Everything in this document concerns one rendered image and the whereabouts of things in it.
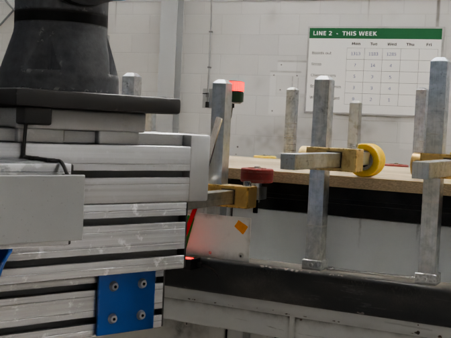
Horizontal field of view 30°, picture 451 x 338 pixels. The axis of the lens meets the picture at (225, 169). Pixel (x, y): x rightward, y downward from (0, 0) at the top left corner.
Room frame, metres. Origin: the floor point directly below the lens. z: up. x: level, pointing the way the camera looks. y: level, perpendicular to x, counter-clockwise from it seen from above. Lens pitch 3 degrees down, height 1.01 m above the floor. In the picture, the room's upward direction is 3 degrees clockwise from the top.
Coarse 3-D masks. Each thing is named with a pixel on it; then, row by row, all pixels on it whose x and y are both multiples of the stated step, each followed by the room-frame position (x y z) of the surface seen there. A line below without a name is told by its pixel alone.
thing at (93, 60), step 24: (24, 24) 1.02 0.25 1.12; (48, 24) 1.01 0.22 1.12; (72, 24) 1.02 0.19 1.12; (96, 24) 1.04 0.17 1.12; (24, 48) 1.01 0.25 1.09; (48, 48) 1.01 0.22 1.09; (72, 48) 1.01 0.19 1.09; (96, 48) 1.03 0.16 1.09; (0, 72) 1.03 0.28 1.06; (24, 72) 1.00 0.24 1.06; (48, 72) 0.99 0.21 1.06; (72, 72) 1.00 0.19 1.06; (96, 72) 1.02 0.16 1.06
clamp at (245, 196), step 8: (208, 184) 1.95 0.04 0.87; (216, 184) 1.94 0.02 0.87; (224, 184) 1.94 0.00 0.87; (232, 184) 1.96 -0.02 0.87; (240, 192) 1.91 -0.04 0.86; (248, 192) 1.90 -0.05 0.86; (256, 192) 1.94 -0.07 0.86; (240, 200) 1.91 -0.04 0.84; (248, 200) 1.90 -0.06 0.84; (240, 208) 1.91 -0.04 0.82; (248, 208) 1.91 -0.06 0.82
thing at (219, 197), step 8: (208, 192) 1.82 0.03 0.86; (216, 192) 1.84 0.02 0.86; (224, 192) 1.87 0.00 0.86; (232, 192) 1.91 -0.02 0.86; (264, 192) 2.07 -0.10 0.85; (208, 200) 1.80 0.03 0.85; (216, 200) 1.84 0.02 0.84; (224, 200) 1.87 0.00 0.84; (232, 200) 1.91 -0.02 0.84; (192, 208) 1.74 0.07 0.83
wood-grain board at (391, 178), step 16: (240, 160) 2.61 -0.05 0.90; (256, 160) 2.67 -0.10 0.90; (272, 160) 2.73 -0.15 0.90; (240, 176) 2.12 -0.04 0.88; (288, 176) 2.07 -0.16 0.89; (304, 176) 2.05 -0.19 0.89; (336, 176) 2.01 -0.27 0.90; (352, 176) 1.99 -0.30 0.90; (368, 176) 2.02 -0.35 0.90; (384, 176) 2.06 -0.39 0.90; (400, 176) 2.09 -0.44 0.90; (416, 192) 1.92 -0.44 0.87; (448, 192) 1.89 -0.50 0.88
